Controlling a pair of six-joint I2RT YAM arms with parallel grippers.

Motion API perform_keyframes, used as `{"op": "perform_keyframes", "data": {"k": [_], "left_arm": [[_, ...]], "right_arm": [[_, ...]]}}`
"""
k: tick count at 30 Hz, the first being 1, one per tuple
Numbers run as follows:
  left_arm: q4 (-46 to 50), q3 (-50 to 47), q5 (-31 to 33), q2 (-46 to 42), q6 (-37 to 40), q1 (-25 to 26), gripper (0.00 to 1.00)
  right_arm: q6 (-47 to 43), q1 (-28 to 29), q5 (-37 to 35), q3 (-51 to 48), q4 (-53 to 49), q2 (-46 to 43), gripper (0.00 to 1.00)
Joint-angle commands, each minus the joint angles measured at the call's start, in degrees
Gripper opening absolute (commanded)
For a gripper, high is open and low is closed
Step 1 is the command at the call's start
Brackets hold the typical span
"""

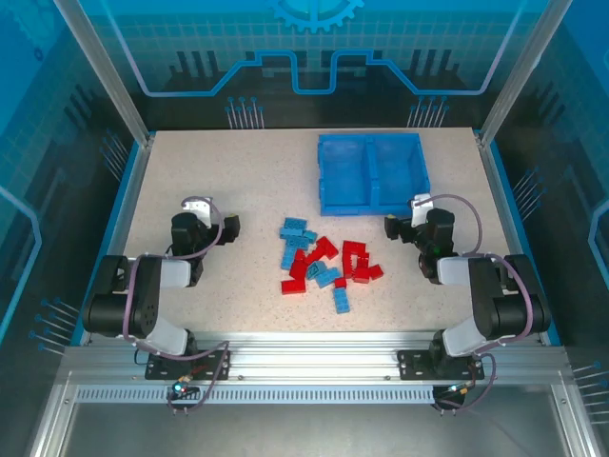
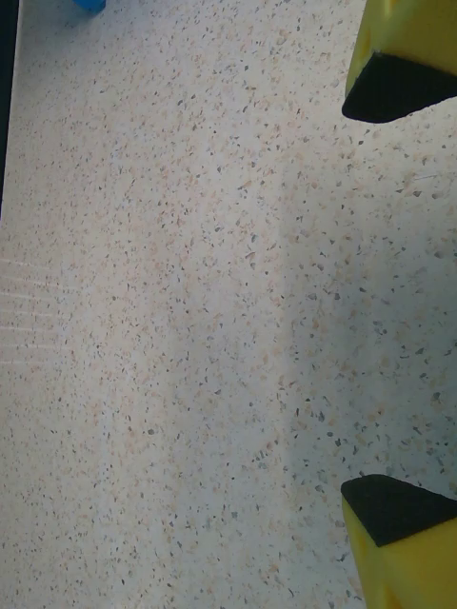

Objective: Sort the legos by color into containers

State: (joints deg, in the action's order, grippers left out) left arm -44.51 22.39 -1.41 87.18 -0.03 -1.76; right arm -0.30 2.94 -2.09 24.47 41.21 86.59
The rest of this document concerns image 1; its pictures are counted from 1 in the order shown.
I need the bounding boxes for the blue two-compartment bin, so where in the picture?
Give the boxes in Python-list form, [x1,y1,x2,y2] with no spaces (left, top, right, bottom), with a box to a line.
[317,132,432,217]

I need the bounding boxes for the small LED connector board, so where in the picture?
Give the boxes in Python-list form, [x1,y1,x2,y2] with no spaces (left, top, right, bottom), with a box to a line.
[170,375,200,401]
[433,380,472,399]

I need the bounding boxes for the aluminium base beam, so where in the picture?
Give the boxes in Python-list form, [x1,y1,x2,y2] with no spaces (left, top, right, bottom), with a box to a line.
[61,331,575,382]

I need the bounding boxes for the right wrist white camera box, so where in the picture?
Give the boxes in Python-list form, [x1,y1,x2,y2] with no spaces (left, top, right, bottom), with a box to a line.
[409,193,435,229]

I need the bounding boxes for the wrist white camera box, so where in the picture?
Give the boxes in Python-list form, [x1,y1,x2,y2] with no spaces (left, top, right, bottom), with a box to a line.
[180,196,214,226]
[409,193,435,229]

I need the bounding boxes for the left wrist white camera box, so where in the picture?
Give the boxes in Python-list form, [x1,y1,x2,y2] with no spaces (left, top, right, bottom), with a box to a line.
[180,196,214,226]

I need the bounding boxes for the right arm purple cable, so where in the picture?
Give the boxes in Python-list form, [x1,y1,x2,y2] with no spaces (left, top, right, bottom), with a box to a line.
[411,192,535,416]

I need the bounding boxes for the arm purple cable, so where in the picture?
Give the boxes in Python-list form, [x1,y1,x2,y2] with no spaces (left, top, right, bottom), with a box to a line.
[121,194,233,416]
[411,192,535,416]

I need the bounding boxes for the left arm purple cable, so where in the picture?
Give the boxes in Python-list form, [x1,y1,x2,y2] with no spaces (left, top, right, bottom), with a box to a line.
[121,194,233,416]

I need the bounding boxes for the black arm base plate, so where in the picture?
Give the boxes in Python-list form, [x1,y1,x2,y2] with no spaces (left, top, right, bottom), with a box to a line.
[145,348,233,381]
[397,348,486,381]

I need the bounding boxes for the aluminium frame post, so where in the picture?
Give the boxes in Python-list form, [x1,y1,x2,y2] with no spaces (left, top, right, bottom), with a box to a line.
[478,0,571,147]
[52,0,156,147]

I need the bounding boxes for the slotted grey cable duct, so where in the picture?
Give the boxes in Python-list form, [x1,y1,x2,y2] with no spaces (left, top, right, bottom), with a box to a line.
[74,386,451,405]

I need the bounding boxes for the aluminium lower frame rail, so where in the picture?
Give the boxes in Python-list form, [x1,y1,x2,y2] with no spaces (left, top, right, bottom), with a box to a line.
[26,375,80,457]
[550,378,603,457]

